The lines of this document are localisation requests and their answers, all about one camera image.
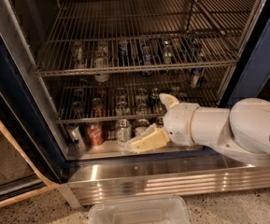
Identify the clear plastic bin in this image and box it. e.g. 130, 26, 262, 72
88, 196, 191, 224

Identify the middle wire fridge shelf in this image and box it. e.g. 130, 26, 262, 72
44, 67, 227, 124

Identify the silver can middle left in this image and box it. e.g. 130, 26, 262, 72
73, 41, 83, 65

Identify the glass fridge door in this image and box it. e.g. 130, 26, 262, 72
0, 72, 59, 213

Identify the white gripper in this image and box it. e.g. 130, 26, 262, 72
124, 93, 200, 153

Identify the white red can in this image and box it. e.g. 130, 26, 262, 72
134, 119, 149, 136

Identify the blue striped can right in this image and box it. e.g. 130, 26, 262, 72
190, 44, 204, 89

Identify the dark blue can middle shelf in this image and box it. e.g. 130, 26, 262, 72
118, 40, 129, 58

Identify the stainless steel commercial fridge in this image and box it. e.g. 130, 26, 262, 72
0, 0, 270, 207

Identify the silver blue can bottom shelf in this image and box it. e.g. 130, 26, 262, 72
65, 123, 85, 149

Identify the white can middle shelf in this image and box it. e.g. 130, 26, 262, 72
93, 40, 109, 83

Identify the green soda can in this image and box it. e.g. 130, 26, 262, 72
161, 40, 173, 64

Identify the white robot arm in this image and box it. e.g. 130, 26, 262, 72
125, 93, 270, 166

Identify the red cola can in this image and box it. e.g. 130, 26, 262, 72
86, 122, 104, 146

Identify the wire fridge shelf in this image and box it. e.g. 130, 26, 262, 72
44, 67, 227, 124
36, 0, 255, 77

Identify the upper wire fridge shelf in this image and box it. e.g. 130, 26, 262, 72
36, 0, 255, 77

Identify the white green can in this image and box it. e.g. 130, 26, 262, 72
115, 119, 132, 147

